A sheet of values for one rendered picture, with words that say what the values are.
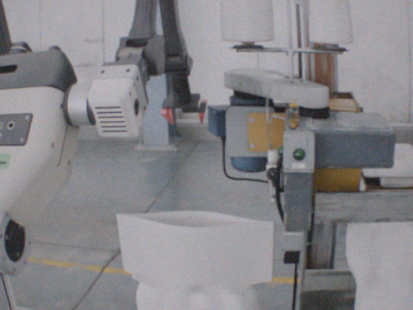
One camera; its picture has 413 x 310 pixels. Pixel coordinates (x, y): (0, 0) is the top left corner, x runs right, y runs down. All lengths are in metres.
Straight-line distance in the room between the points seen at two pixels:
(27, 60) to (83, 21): 5.86
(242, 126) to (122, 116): 0.72
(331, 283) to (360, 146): 0.71
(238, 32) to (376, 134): 0.51
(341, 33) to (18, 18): 6.35
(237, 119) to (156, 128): 4.69
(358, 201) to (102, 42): 5.70
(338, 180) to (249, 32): 0.53
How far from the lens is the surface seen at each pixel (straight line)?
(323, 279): 1.87
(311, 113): 1.38
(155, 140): 6.39
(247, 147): 1.70
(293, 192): 1.32
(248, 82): 1.60
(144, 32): 1.22
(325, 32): 1.52
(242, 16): 1.52
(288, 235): 1.35
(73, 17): 7.07
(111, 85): 1.03
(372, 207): 1.52
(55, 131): 1.06
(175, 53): 1.53
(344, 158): 1.30
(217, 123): 1.69
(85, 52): 7.00
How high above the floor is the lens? 1.62
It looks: 16 degrees down
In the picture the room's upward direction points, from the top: 2 degrees counter-clockwise
